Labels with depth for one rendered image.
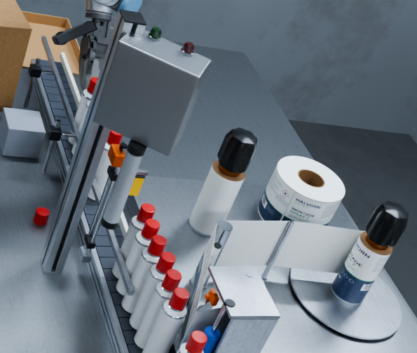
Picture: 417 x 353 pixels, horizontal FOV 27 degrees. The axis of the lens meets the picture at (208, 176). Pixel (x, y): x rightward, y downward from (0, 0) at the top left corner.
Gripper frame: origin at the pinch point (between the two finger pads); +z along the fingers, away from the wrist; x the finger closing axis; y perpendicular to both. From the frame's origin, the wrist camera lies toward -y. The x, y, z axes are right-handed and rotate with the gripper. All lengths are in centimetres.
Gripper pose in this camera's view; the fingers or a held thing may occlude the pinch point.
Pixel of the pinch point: (82, 86)
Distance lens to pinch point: 243.2
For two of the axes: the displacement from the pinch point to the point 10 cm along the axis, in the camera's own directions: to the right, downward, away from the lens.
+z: -1.3, 9.9, 1.0
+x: -4.4, -1.5, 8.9
